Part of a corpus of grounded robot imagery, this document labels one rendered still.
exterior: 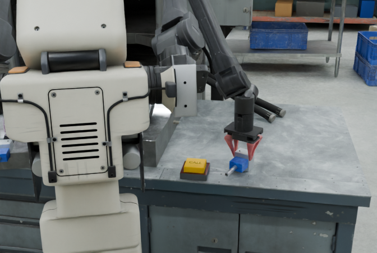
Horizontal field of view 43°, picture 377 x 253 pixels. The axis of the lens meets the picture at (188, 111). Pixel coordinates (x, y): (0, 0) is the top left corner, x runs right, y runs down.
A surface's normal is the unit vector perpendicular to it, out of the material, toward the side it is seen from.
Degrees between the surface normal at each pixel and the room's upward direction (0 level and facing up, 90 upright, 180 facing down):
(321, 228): 90
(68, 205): 82
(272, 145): 0
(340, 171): 0
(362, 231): 0
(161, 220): 90
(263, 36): 92
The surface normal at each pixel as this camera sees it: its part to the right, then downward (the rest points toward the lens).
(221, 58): -0.41, 0.08
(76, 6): 0.11, -0.37
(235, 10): -0.17, 0.37
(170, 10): -0.55, -0.45
